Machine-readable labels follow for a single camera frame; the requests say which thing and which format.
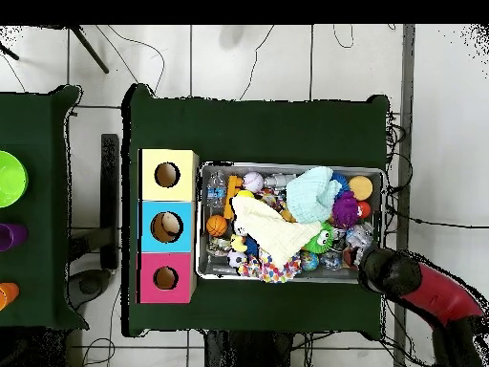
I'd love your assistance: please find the orange plastic cup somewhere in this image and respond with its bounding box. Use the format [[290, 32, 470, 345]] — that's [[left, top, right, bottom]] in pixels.
[[0, 282, 20, 312]]

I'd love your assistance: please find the mint waffle cloth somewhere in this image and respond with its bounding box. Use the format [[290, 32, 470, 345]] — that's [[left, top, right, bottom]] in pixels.
[[285, 165, 343, 225]]

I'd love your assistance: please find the white toy baseball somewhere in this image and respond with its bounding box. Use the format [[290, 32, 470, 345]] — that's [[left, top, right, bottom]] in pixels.
[[242, 171, 265, 193]]

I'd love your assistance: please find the dark green side tablecloth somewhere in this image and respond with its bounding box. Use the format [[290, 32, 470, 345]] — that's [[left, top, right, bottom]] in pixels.
[[0, 84, 90, 332]]

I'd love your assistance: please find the small clear water bottle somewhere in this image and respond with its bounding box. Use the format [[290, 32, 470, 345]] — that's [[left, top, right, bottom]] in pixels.
[[205, 170, 227, 209]]

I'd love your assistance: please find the cream waffle cloth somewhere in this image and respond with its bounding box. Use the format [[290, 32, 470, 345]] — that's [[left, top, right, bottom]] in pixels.
[[230, 194, 324, 270]]

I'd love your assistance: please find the silver mesh bin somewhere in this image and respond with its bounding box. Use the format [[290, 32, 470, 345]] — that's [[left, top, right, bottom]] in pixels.
[[195, 162, 386, 285]]

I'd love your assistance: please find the purple spiky rubber toy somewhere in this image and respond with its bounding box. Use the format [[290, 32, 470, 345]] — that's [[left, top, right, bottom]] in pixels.
[[330, 190, 360, 229]]

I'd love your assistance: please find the purple plastic cup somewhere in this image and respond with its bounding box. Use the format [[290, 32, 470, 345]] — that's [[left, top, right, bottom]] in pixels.
[[0, 223, 29, 252]]

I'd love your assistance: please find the black tripod leg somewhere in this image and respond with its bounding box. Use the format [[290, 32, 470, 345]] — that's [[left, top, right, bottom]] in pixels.
[[69, 25, 111, 75]]

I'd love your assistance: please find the wooden box with three holes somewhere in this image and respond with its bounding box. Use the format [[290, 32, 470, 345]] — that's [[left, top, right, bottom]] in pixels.
[[137, 148, 200, 305]]

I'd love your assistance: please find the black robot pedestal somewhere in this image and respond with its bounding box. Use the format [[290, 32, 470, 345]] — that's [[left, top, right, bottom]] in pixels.
[[203, 330, 293, 367]]

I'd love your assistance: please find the bright green bowl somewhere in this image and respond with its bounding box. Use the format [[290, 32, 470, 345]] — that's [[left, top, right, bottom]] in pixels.
[[0, 149, 30, 209]]

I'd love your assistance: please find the orange toy basketball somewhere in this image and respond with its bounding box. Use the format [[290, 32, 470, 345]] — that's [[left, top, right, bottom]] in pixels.
[[205, 214, 229, 238]]

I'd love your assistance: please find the colourful patterned cloth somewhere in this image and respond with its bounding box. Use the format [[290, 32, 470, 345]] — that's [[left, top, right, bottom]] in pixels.
[[238, 251, 303, 284]]

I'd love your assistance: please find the clear plastic bottle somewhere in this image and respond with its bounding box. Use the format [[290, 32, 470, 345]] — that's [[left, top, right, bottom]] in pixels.
[[345, 223, 374, 250]]

